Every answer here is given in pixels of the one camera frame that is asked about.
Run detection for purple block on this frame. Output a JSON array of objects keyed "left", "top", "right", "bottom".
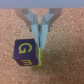
[{"left": 13, "top": 39, "right": 41, "bottom": 68}]

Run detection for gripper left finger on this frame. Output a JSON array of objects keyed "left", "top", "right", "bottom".
[{"left": 17, "top": 8, "right": 42, "bottom": 48}]

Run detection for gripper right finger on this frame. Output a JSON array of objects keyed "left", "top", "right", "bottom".
[{"left": 40, "top": 8, "right": 59, "bottom": 50}]

